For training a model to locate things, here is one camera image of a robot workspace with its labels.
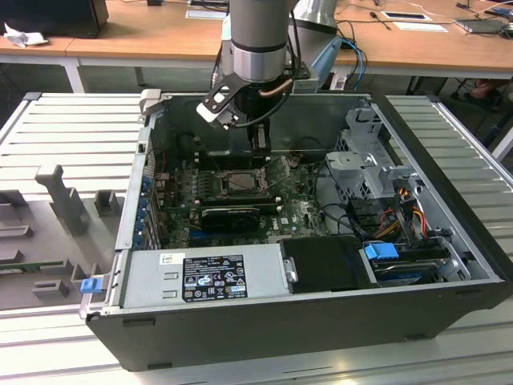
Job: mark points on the black RAM slot white clips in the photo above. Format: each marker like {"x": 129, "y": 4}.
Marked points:
{"x": 240, "y": 202}
{"x": 224, "y": 161}
{"x": 224, "y": 152}

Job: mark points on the CPU socket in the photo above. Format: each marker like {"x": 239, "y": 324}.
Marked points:
{"x": 222, "y": 184}

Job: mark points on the pale blue slanted panel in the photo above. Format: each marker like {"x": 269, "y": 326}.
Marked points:
{"x": 326, "y": 56}

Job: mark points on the grey plastic case latch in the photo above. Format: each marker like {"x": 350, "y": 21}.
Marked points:
{"x": 150, "y": 100}

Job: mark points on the light wooden desk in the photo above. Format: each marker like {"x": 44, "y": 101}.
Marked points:
{"x": 160, "y": 36}

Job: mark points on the perforated metal drive cage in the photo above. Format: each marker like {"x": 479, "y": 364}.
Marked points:
{"x": 352, "y": 164}

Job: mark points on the black graphics card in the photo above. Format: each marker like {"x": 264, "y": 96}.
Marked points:
{"x": 230, "y": 218}

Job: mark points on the green motherboard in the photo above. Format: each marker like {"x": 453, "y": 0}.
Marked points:
{"x": 296, "y": 216}

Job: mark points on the white framed tablet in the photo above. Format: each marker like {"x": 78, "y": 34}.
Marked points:
{"x": 405, "y": 16}

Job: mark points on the small white barcode label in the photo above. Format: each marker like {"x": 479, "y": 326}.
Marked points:
{"x": 172, "y": 258}

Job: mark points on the black plastic shroud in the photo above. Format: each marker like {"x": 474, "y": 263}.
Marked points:
{"x": 328, "y": 264}

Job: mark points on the black printed label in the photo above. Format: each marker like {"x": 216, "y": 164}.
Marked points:
{"x": 214, "y": 276}

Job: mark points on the white paper sheet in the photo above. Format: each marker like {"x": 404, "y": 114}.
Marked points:
{"x": 421, "y": 26}

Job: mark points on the blue disk carrier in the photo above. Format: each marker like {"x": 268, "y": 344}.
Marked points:
{"x": 380, "y": 252}

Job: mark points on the grey power supply unit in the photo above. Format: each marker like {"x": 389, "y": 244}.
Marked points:
{"x": 148, "y": 276}

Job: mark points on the black box on desk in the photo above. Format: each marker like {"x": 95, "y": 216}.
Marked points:
{"x": 52, "y": 16}

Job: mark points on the hard disk drive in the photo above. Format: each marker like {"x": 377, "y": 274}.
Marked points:
{"x": 405, "y": 274}

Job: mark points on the dark grey PC case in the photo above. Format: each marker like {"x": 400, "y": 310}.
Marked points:
{"x": 240, "y": 333}

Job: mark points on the dark notebook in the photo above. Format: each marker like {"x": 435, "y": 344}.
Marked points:
{"x": 481, "y": 26}

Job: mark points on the crumpled white paper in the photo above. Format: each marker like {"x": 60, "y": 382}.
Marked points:
{"x": 24, "y": 37}

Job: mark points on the grey parts rack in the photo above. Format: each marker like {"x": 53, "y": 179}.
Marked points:
{"x": 40, "y": 224}

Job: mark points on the blue plastic latch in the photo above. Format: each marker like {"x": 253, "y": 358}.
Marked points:
{"x": 90, "y": 286}

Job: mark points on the green RAM stick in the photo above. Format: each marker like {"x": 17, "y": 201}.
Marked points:
{"x": 32, "y": 265}

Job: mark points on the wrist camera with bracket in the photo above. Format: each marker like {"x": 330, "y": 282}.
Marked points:
{"x": 208, "y": 112}

